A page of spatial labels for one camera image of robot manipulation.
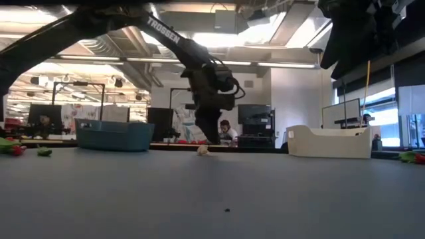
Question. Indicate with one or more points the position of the dark bottle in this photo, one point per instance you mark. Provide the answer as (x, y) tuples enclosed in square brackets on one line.
[(376, 142)]

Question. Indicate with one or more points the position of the white board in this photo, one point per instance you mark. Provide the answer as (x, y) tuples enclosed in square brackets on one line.
[(342, 113)]

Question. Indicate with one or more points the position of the red flat object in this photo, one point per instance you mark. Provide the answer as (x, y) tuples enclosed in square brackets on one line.
[(186, 141)]

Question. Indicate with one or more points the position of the teal plastic basket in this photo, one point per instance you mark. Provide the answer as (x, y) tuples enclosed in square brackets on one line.
[(113, 136)]

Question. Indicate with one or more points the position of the black rig frame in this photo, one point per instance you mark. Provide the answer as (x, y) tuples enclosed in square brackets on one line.
[(179, 88), (78, 83)]

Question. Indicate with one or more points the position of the wooden workbench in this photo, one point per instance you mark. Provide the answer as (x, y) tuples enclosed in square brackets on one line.
[(172, 145)]

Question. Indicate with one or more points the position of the black equipment rack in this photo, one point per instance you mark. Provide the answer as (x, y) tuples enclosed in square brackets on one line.
[(255, 114)]

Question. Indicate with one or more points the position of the white panel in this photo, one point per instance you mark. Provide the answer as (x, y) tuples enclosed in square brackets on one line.
[(114, 113)]

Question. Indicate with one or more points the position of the white printed sheet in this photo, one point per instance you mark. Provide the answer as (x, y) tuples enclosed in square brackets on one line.
[(184, 124)]

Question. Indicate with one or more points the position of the silver ceiling duct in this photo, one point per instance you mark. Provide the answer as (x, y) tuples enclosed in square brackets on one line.
[(99, 46)]

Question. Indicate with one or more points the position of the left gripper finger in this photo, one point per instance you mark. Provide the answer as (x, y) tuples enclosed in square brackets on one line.
[(215, 126), (202, 123)]

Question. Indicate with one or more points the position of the tan mushroom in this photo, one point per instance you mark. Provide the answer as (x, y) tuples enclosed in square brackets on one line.
[(203, 150)]

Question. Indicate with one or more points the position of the green chili pepper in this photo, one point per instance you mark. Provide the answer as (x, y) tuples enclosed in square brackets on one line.
[(44, 151)]

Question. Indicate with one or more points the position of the grey ceiling unit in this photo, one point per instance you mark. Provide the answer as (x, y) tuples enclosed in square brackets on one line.
[(225, 20)]

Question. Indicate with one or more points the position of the white plastic basket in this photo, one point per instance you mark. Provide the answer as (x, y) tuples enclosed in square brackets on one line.
[(328, 146)]

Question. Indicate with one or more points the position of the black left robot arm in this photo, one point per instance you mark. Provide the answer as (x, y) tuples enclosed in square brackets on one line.
[(186, 49)]

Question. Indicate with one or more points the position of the small black robot arm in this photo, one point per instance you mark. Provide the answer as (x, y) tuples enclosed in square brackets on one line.
[(172, 133)]

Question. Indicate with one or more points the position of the ceiling light strip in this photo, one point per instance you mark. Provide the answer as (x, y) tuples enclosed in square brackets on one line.
[(237, 62), (152, 60), (89, 58), (286, 65)]

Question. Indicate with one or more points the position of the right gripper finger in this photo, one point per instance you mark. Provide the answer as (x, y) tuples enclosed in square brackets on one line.
[(338, 36), (362, 53)]

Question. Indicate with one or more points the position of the black monitor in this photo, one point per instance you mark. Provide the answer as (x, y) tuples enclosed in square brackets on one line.
[(34, 113), (161, 123)]

